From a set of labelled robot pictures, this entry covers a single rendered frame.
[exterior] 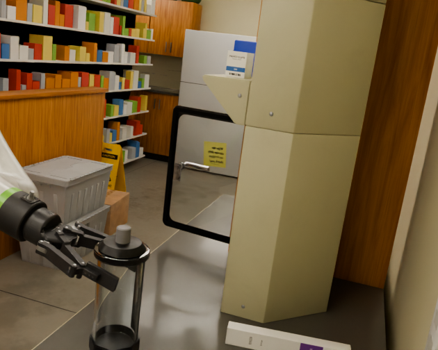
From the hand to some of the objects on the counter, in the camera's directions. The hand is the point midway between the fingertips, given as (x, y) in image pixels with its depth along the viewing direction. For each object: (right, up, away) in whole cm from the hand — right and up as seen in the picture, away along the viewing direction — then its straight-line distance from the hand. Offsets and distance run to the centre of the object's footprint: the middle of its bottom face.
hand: (118, 269), depth 96 cm
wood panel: (+46, -11, +56) cm, 74 cm away
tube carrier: (-2, -16, +4) cm, 17 cm away
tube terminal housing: (+37, -14, +36) cm, 54 cm away
